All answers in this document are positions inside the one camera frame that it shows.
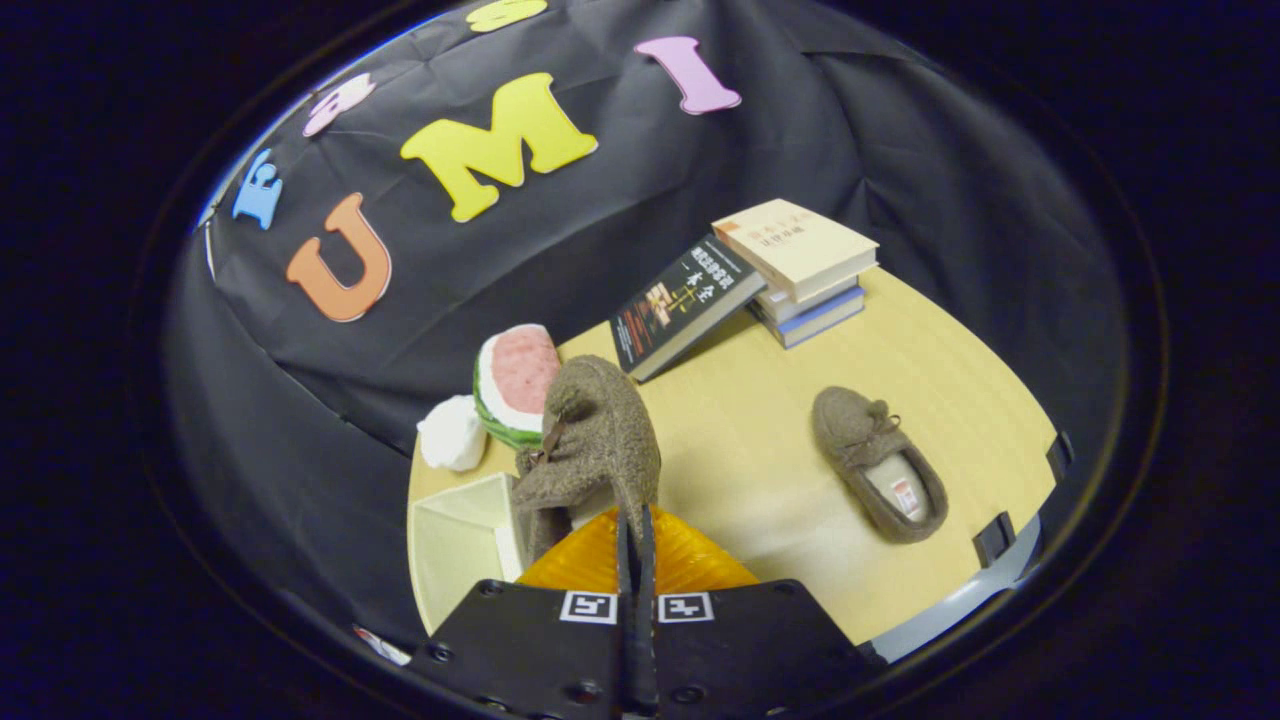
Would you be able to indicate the beige fabric storage box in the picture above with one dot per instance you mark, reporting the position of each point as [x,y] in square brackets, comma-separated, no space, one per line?
[460,550]

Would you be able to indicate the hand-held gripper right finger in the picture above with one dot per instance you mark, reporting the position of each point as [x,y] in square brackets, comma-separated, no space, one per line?
[750,650]

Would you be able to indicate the red and white object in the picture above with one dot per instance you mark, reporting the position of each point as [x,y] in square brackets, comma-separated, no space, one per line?
[382,646]

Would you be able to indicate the beige cover book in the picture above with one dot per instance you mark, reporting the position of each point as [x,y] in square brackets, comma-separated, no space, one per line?
[790,245]

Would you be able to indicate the white plush toy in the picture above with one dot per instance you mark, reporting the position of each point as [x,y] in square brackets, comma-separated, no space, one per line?
[452,435]

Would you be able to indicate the black table edge clip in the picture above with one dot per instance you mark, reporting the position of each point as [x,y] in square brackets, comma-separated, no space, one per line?
[993,540]
[1060,458]

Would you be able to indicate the blue cover book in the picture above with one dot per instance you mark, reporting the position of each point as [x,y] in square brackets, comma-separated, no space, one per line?
[820,320]

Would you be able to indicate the watermelon slice plush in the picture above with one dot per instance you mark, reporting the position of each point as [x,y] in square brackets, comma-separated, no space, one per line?
[520,375]

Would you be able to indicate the white spine book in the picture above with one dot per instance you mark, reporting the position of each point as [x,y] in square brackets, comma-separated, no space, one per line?
[800,303]

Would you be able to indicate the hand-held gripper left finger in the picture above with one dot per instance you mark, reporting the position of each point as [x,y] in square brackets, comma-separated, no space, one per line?
[530,650]

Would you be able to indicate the brown fuzzy shoe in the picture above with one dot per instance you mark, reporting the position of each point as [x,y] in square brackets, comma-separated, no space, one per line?
[850,430]
[600,430]

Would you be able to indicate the black cover book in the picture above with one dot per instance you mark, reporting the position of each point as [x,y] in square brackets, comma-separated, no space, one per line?
[680,300]

